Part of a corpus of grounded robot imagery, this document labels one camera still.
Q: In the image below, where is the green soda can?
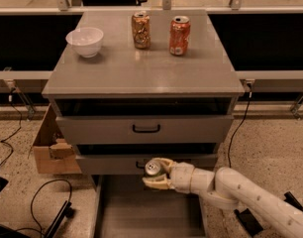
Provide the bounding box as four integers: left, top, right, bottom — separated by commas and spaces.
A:
145, 159, 165, 177

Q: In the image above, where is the grey drawer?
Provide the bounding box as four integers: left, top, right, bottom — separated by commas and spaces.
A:
76, 154, 217, 175
56, 115, 233, 145
92, 175, 207, 238

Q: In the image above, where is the black stand leg left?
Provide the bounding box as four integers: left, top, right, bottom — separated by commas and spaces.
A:
45, 201, 74, 238

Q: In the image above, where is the black cable left wall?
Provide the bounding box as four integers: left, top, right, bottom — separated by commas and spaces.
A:
0, 87, 23, 167

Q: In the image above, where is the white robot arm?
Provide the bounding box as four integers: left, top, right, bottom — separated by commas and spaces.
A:
143, 158, 303, 238

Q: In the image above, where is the black cable right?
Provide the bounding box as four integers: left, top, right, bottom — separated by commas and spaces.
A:
226, 82, 253, 169

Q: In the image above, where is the black power adapter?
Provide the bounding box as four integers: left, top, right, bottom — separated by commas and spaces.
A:
234, 208, 263, 237

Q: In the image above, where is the orange soda can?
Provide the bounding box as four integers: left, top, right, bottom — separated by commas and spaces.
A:
169, 16, 191, 56

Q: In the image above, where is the gold brown soda can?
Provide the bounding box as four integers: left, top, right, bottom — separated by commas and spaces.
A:
131, 11, 151, 49

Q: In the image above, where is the bottom grey drawer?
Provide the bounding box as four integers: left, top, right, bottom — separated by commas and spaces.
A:
92, 175, 207, 238

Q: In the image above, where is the cardboard box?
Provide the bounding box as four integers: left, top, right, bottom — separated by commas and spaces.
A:
33, 106, 81, 175

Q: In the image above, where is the black cable left floor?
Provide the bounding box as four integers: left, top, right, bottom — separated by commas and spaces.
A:
14, 178, 73, 236

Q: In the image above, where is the top grey drawer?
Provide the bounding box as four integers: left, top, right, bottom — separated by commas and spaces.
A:
56, 115, 233, 145

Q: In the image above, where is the black stand leg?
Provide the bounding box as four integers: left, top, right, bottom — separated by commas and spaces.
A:
45, 201, 74, 238
284, 191, 303, 214

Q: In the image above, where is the black stand leg right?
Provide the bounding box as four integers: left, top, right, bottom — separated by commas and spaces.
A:
284, 191, 303, 214

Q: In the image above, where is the middle grey drawer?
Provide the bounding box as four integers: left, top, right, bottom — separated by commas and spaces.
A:
76, 154, 217, 175

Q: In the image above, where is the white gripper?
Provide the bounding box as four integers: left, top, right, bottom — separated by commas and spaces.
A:
143, 158, 195, 193

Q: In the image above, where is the grey drawer cabinet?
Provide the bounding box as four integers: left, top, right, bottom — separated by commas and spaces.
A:
41, 9, 245, 190

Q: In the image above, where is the white bowl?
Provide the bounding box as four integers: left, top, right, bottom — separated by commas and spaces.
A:
65, 27, 104, 58

